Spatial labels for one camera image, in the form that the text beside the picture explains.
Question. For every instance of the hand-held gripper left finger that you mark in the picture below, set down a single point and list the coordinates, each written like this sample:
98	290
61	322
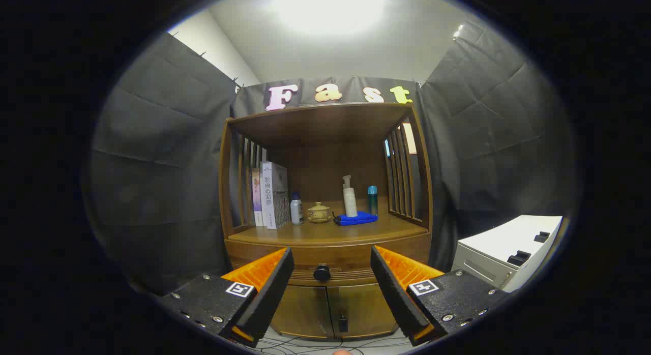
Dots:
269	289

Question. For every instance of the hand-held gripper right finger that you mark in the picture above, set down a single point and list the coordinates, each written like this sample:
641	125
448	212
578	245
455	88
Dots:
394	289

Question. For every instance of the wooden drawer with black knob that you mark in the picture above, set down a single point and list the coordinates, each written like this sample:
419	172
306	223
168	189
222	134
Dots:
338	256

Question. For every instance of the wooden cabinet door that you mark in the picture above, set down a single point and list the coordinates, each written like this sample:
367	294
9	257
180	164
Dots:
305	309
366	309

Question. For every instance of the wooden countertop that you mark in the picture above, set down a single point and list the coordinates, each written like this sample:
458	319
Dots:
346	232

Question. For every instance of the white drawer unit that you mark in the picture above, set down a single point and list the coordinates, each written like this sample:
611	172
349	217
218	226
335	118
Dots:
503	240

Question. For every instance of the brown wooden cabinet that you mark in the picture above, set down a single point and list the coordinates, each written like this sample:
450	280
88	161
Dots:
325	126

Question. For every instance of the black door latch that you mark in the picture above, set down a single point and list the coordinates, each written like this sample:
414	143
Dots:
343	324

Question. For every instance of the folded blue cloth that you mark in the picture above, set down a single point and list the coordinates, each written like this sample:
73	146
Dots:
356	219

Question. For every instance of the white bottle with blue cap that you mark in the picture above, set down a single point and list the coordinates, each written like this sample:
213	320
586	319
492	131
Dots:
297	212

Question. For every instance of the clear blue bottle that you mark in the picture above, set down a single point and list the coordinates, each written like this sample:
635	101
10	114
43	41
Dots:
373	202

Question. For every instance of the yellow lidded teacup with saucer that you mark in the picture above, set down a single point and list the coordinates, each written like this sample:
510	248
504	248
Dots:
319	212

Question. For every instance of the thick white book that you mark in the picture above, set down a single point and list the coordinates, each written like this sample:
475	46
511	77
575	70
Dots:
272	197

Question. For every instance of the thin purple book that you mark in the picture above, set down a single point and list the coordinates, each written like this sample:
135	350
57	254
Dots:
257	197

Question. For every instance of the white pump bottle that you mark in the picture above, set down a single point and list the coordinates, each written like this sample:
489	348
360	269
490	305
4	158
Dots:
350	202

